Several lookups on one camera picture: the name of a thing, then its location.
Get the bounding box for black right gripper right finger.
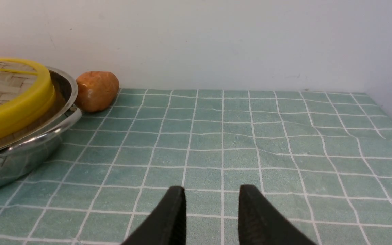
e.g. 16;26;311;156
239;184;315;245

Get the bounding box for stainless steel pot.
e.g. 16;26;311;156
0;67;82;187

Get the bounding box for green checkered tablecloth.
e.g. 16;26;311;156
0;89;392;245

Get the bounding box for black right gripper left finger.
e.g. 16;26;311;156
122;186;187;245

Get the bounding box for woven bamboo steamer lid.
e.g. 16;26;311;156
0;58;56;147

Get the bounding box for brown potato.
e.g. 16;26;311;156
75;71;119;113

